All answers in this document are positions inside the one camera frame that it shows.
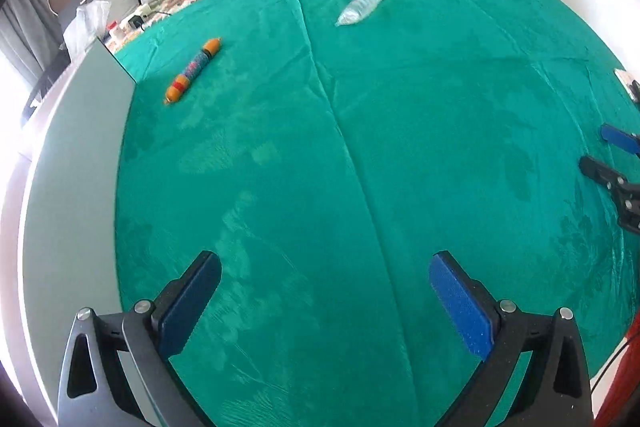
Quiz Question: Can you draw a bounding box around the orange sausage stick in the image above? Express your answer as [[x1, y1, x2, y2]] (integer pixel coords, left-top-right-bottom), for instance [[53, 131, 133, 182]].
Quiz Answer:
[[164, 38, 222, 105]]

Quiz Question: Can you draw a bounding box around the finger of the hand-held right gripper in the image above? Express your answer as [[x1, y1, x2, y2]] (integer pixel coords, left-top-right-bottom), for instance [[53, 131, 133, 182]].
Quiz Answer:
[[579, 155, 631, 195], [600, 123, 640, 156]]

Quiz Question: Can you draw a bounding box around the white storage box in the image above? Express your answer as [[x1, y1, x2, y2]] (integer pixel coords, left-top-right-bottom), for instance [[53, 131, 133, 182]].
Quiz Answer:
[[0, 34, 166, 427]]

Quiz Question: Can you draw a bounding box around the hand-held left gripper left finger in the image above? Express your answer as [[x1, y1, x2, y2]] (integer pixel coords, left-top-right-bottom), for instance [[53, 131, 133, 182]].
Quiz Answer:
[[57, 250, 223, 427]]

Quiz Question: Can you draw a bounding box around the grey curtain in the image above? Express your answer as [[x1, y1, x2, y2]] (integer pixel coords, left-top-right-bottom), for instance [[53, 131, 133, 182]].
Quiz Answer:
[[0, 0, 68, 78]]

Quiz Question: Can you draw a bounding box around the green blanket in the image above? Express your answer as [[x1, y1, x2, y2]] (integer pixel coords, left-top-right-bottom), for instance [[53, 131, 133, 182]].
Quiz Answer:
[[112, 0, 640, 427]]

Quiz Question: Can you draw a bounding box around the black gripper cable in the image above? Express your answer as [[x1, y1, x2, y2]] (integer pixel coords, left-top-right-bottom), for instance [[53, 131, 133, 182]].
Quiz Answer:
[[590, 332, 636, 395]]

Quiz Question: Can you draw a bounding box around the clear plastic bag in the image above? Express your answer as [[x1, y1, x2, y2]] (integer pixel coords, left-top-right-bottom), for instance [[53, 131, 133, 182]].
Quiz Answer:
[[62, 0, 111, 58]]

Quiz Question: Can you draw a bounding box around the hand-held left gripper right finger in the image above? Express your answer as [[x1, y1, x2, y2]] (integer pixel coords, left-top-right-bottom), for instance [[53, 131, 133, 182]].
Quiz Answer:
[[428, 250, 596, 427]]

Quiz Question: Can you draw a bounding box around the person's orange clothing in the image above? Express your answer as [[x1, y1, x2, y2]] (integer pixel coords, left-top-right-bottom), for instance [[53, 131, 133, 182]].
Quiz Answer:
[[592, 339, 640, 427]]

